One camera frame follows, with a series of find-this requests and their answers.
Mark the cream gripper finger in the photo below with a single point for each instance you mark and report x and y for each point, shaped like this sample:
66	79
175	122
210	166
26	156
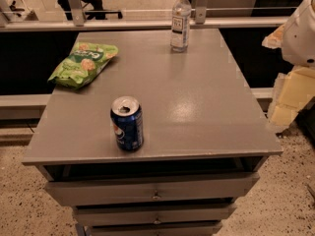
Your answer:
291	93
274	39

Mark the clear plastic water bottle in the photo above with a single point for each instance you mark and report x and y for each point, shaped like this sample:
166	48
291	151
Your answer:
180	25

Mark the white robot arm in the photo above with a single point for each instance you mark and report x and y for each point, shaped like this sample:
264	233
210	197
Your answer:
296	40

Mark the green rice chip bag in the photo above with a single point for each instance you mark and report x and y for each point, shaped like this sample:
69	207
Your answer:
83	64

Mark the grey drawer cabinet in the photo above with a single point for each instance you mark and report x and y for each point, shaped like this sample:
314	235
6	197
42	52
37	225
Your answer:
199	116

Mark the top grey drawer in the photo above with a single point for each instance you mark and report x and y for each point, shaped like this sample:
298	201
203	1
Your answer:
152	189

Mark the grey drawer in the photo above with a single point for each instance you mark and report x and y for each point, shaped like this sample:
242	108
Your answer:
153	214
152	189
195	228

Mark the bottom grey drawer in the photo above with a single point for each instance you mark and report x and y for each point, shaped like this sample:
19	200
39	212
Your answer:
195	228

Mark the blue Pepsi soda can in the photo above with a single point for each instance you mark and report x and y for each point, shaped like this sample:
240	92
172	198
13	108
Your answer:
127	118

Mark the middle grey drawer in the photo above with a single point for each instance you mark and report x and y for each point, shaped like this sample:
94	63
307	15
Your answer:
153	214

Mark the metal railing frame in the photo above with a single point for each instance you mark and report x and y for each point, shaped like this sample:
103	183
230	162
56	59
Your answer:
46	15

